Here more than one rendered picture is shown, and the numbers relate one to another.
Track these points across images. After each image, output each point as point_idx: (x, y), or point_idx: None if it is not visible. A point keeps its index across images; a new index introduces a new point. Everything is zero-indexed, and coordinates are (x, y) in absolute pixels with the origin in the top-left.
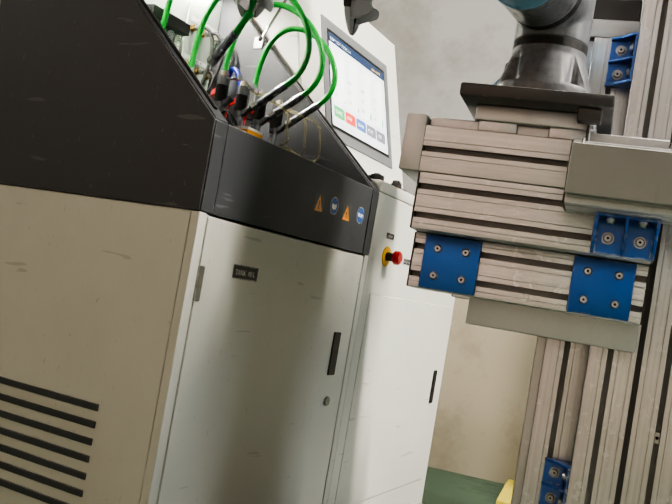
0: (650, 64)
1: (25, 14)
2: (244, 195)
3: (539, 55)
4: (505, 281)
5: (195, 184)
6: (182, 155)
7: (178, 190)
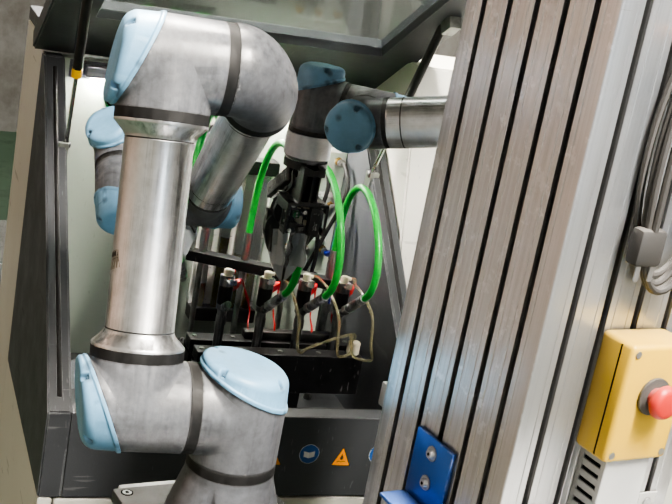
0: (376, 490)
1: (28, 218)
2: (113, 472)
3: (181, 479)
4: None
5: (38, 469)
6: (39, 434)
7: (35, 467)
